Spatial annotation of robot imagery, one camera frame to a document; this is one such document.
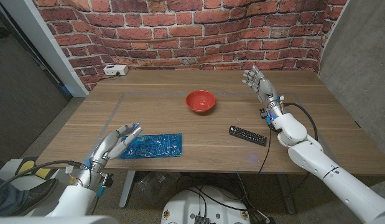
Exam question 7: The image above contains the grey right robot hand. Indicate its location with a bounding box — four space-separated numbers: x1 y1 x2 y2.
241 64 285 119

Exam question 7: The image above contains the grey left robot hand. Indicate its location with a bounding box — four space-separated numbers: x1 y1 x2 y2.
83 122 144 174

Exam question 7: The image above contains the blue snack packet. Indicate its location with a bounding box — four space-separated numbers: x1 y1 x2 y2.
119 133 183 160

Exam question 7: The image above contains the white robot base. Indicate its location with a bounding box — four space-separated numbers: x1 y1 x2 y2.
160 185 251 224

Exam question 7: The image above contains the black TV remote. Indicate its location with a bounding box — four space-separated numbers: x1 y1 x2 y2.
228 125 268 147

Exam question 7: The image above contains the red bowl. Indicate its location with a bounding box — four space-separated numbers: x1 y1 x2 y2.
185 90 217 113

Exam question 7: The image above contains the clear plastic bag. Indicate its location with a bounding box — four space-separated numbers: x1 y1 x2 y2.
134 172 177 203

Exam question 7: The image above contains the white power strip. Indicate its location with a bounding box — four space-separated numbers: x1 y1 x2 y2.
103 64 129 77

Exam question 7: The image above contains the yellow foot pedal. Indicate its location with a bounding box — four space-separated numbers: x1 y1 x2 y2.
16 159 56 180

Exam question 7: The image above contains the person's leg with black shoe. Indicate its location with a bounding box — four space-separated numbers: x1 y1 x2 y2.
0 174 59 217

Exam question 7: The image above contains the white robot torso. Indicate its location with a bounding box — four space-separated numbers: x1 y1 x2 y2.
0 215 118 224

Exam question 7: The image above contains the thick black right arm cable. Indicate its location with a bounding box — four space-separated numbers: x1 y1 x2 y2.
284 101 319 142

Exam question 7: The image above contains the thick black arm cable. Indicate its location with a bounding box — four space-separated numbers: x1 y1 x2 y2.
0 159 87 195
284 101 319 142

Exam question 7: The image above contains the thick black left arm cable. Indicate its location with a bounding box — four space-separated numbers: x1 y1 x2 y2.
0 159 87 195

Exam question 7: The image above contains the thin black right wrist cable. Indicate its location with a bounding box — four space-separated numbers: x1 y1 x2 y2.
259 124 272 174

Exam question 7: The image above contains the printed brick wall backdrop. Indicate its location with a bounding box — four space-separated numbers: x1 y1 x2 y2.
32 0 348 93

